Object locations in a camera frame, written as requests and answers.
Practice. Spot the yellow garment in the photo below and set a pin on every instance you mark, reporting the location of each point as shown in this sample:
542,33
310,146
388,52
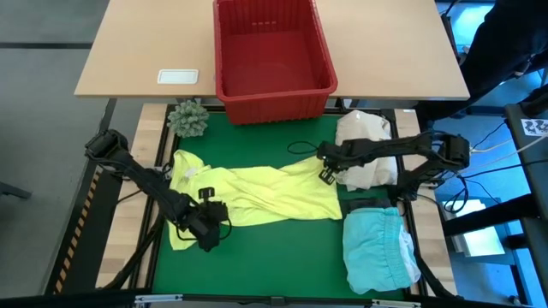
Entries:
265,192

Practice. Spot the wooden table board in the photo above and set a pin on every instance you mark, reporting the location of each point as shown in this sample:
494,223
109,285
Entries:
434,239
117,256

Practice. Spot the white fiducial marker card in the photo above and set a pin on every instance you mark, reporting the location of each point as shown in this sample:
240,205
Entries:
535,127

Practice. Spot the white box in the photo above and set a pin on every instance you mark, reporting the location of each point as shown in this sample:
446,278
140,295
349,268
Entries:
479,244

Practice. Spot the black crossbar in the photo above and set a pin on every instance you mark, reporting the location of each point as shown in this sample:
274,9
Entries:
64,299

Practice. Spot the red plastic laundry bin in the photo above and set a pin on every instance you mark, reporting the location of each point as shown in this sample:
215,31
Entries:
274,107

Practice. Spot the black table frame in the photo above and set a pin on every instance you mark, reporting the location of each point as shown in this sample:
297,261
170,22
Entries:
147,278

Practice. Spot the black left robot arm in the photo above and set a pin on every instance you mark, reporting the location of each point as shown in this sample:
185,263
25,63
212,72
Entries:
145,181

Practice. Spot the yellow black hazard strip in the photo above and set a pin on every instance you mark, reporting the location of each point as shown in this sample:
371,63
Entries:
78,231

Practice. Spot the cream folded garment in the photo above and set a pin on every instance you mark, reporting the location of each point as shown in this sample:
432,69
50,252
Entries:
364,124

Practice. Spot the pale blue white garment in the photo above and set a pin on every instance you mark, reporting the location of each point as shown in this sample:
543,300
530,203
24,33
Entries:
377,256

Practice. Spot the dark chair leg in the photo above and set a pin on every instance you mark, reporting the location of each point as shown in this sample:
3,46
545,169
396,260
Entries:
15,191

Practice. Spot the dark grey garment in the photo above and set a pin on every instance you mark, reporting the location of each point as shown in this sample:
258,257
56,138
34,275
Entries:
364,204

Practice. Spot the black desk foot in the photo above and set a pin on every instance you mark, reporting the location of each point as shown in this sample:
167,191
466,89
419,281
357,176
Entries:
488,110

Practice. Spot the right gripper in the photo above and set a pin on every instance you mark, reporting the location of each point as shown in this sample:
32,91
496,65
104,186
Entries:
340,155

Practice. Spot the black desk leg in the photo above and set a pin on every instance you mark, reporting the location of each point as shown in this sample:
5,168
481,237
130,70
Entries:
450,34

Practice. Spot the white garment neck label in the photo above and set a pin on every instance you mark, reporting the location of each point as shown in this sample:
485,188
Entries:
190,172

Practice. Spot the light wooden desk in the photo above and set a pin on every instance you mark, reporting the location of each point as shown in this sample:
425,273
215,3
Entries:
385,51

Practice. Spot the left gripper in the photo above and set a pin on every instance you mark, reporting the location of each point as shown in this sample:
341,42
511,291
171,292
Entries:
207,222

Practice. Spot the black side table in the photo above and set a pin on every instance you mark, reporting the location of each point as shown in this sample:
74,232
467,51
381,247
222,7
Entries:
514,124

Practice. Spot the white rectangular card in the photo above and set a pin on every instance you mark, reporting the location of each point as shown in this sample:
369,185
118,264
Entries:
177,76

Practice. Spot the silver metal bracket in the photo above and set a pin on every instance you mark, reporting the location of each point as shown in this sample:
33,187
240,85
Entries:
396,303
158,298

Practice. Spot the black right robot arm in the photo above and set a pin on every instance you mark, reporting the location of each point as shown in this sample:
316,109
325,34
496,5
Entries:
406,147

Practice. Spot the person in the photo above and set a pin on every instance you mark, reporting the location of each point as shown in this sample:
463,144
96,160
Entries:
505,38

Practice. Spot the pale green artificial plant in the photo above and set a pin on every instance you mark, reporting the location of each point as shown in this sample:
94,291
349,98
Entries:
188,119

